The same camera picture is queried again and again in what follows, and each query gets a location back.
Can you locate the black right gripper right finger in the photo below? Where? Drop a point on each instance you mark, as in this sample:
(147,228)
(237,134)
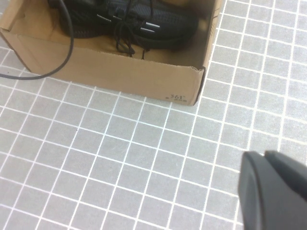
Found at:
(290,175)

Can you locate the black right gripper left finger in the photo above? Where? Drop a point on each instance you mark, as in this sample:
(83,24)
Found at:
(266,203)

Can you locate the black sneaker with white stripes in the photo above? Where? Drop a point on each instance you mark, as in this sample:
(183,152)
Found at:
(168,31)

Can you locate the brown cardboard shoe box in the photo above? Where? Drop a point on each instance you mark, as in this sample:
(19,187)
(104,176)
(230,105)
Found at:
(134,74)

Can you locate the grey white-grid tablecloth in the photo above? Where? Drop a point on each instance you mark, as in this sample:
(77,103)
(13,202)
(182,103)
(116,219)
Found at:
(134,153)

